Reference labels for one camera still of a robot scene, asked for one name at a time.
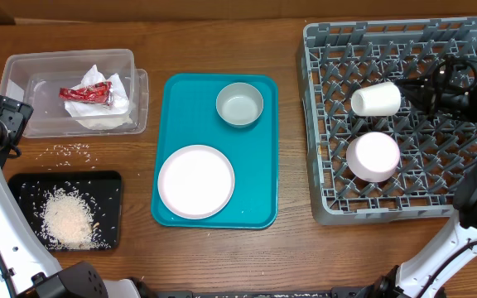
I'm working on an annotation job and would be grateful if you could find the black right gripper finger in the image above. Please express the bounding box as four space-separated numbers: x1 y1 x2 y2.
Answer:
401 91 429 110
394 76 430 88

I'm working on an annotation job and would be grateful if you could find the cream cup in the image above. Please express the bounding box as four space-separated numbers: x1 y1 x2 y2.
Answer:
350 82 402 117

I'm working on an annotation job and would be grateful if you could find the pink small bowl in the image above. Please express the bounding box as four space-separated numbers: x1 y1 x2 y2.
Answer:
346 132 400 182

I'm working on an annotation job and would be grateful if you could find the white napkin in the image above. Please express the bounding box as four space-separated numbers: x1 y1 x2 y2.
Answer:
65 65 133 130

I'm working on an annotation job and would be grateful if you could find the red snack wrapper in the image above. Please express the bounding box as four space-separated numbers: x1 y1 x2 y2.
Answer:
59 81 113 106

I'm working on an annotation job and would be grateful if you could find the white rice pile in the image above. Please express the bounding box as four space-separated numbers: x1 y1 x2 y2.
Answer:
34 187 112 251

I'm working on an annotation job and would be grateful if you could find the grey-green bowl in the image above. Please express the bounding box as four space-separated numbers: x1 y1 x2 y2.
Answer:
215 82 264 127

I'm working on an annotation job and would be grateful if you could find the pink round plate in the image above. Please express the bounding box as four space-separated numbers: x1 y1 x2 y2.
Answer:
157 145 235 220

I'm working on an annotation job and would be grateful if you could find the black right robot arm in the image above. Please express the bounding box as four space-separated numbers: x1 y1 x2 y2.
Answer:
355 55 477 298

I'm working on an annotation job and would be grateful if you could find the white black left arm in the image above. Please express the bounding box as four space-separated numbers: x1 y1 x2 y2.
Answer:
0 95 156 298

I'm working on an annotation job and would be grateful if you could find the grey dishwasher rack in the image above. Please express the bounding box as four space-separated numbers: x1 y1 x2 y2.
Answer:
296 17 477 225

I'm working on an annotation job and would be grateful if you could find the clear plastic bin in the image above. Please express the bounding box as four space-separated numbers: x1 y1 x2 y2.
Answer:
0 49 147 138

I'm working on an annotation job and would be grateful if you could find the black rectangular tray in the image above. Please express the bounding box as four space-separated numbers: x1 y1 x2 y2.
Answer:
8 171 123 252

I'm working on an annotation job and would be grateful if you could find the teal plastic tray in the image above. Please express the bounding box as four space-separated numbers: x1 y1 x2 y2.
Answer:
151 73 278 229

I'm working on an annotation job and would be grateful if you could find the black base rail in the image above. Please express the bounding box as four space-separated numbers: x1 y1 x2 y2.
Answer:
155 286 367 298

